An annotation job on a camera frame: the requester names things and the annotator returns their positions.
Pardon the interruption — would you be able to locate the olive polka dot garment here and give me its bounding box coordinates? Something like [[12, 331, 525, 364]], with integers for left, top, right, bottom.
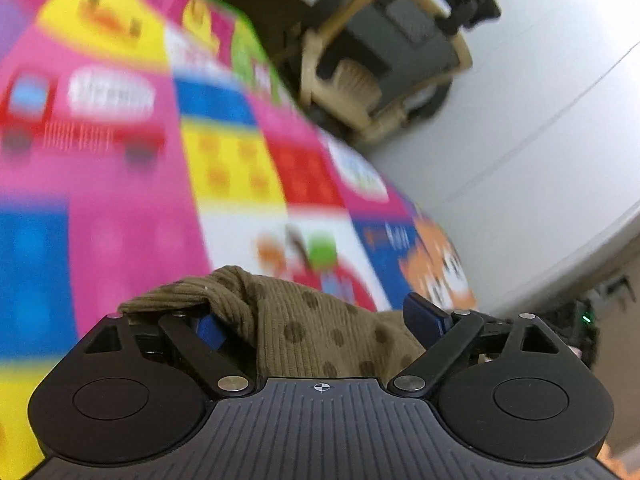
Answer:
[[118, 266, 424, 384]]

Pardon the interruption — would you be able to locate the colourful cartoon play mat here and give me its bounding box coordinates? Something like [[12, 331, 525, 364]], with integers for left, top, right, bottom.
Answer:
[[1, 0, 475, 479]]

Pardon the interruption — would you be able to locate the beige mesh office chair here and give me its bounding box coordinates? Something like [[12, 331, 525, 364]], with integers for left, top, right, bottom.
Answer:
[[284, 0, 501, 148]]

